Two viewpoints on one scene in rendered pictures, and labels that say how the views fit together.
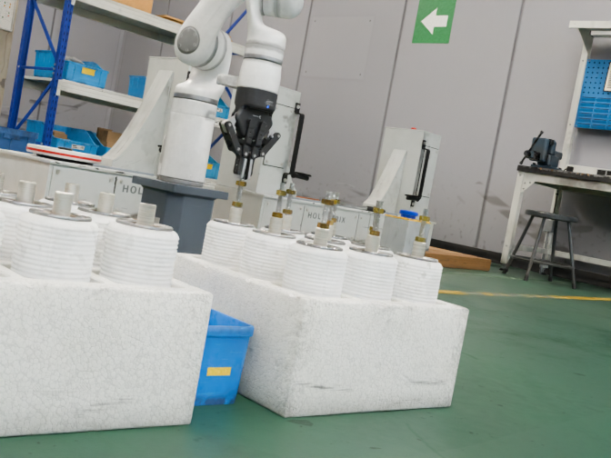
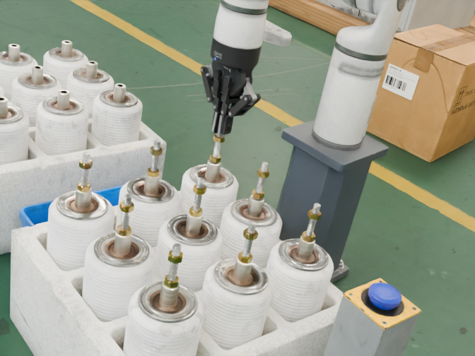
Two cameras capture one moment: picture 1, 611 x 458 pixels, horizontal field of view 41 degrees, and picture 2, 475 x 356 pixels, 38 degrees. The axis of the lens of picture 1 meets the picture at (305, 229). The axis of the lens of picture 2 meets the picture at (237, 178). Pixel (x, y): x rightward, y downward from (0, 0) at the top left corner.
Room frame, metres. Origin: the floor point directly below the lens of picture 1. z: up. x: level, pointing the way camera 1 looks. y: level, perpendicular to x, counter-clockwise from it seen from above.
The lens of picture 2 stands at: (1.46, -0.87, 0.82)
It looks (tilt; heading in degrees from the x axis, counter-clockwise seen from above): 29 degrees down; 88
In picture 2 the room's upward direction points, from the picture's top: 12 degrees clockwise
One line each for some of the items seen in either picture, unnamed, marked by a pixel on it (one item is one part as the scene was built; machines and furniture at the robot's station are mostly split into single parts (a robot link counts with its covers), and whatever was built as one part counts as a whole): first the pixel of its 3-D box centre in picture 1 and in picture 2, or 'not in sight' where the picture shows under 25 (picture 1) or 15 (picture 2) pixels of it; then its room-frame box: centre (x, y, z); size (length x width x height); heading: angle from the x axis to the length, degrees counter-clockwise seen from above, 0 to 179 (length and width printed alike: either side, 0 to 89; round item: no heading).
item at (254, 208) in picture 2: (285, 224); (255, 206); (1.54, 0.04, 0.26); 0.02 x 0.02 x 0.03
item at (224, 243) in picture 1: (225, 273); (203, 221); (1.46, 0.13, 0.16); 0.10 x 0.10 x 0.18
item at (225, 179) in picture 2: (234, 224); (211, 176); (1.46, 0.13, 0.25); 0.08 x 0.08 x 0.01
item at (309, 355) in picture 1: (308, 328); (177, 313); (1.45, -0.04, 0.09); 0.39 x 0.39 x 0.18; 41
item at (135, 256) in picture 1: (133, 293); (1, 158); (1.07, 0.21, 0.16); 0.10 x 0.10 x 0.18
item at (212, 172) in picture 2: (235, 216); (213, 170); (1.46, 0.13, 0.26); 0.02 x 0.02 x 0.03
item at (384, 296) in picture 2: (408, 215); (383, 298); (1.69, -0.21, 0.32); 0.04 x 0.04 x 0.02
